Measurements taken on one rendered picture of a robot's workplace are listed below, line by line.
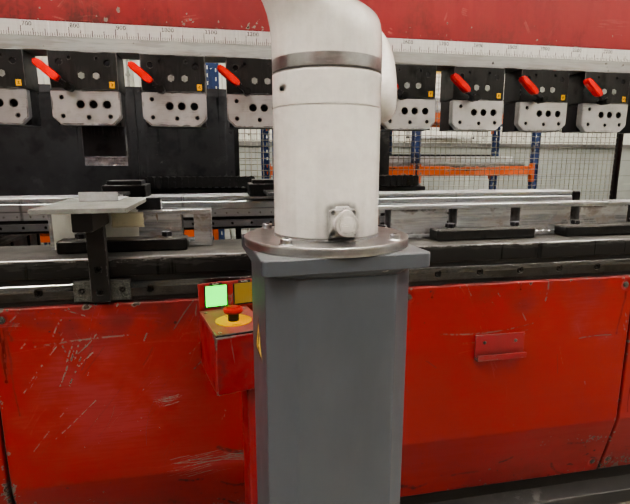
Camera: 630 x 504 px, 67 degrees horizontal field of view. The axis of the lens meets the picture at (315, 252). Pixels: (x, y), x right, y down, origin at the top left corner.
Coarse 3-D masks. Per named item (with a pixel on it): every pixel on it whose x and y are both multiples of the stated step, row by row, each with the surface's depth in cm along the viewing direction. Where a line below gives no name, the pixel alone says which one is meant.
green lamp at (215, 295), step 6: (210, 288) 100; (216, 288) 100; (222, 288) 101; (210, 294) 100; (216, 294) 101; (222, 294) 101; (210, 300) 100; (216, 300) 101; (222, 300) 101; (210, 306) 101
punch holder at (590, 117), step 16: (576, 80) 137; (608, 80) 136; (624, 80) 137; (576, 96) 138; (592, 96) 136; (608, 96) 137; (624, 96) 138; (576, 112) 138; (592, 112) 136; (608, 112) 138; (624, 112) 138; (576, 128) 139; (592, 128) 137; (608, 128) 138
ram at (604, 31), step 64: (0, 0) 104; (64, 0) 107; (128, 0) 109; (192, 0) 111; (256, 0) 114; (384, 0) 120; (448, 0) 123; (512, 0) 126; (576, 0) 130; (448, 64) 126; (512, 64) 129; (576, 64) 133
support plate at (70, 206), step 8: (64, 200) 112; (72, 200) 112; (120, 200) 112; (128, 200) 112; (136, 200) 112; (144, 200) 118; (40, 208) 94; (48, 208) 94; (56, 208) 94; (64, 208) 94; (72, 208) 94; (80, 208) 94; (88, 208) 94; (96, 208) 94; (104, 208) 94; (112, 208) 94; (120, 208) 94; (128, 208) 97
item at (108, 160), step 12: (84, 132) 115; (96, 132) 116; (108, 132) 116; (120, 132) 117; (84, 144) 116; (96, 144) 116; (108, 144) 117; (120, 144) 117; (84, 156) 116; (96, 156) 117; (108, 156) 117; (120, 156) 118
